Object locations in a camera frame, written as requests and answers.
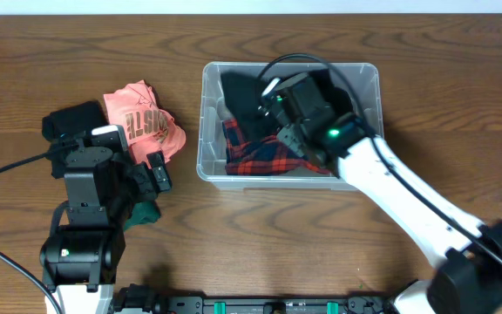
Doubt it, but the dark green garment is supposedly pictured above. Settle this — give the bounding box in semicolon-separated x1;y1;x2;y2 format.
123;201;161;231

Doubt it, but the pink printed t-shirt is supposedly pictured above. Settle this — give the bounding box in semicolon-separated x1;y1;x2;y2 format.
103;80;187;165

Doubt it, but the black garment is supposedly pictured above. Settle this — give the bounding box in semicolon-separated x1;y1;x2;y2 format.
220;70;353;141
42;100;107;179

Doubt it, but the red navy plaid shirt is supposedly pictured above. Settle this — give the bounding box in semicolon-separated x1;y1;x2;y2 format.
222;119;329;176

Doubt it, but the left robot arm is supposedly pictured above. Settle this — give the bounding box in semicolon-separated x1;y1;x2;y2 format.
39;147;172;314

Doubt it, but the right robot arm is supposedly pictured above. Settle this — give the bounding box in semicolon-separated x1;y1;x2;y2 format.
259;72;502;313

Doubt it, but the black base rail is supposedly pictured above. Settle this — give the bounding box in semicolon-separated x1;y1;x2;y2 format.
107;284;397;314

